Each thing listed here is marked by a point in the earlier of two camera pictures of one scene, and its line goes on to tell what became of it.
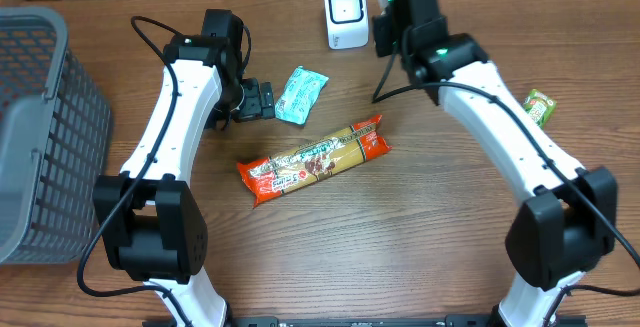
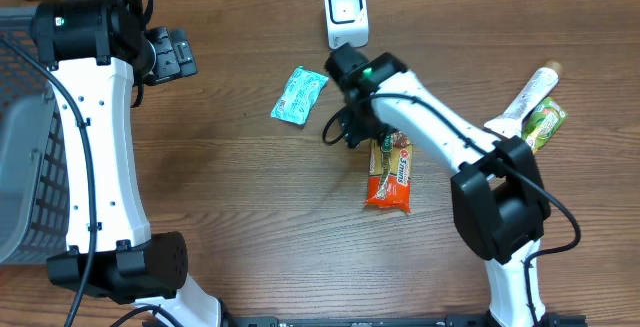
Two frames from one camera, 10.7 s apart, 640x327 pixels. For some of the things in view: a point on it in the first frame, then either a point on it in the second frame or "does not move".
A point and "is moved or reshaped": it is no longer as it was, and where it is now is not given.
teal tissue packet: [300, 95] does not move
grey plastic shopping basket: [56, 141] does not move
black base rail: [449, 321] does not move
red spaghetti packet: [269, 176] -> [390, 169]
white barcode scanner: [346, 11] does not move
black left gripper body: [257, 101] -> [178, 54]
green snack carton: [539, 107] is moved or reshaped
